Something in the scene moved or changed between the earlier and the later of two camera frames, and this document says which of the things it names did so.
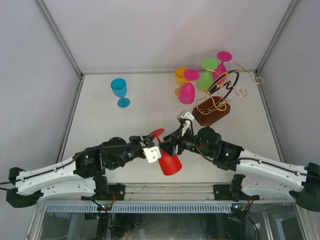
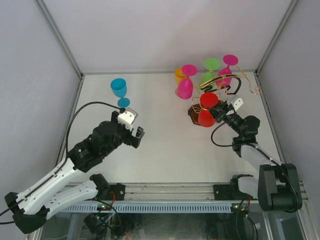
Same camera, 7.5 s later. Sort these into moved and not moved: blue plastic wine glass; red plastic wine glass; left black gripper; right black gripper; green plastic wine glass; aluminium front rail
Moved: red plastic wine glass; green plastic wine glass; right black gripper; left black gripper
Not moved: blue plastic wine glass; aluminium front rail
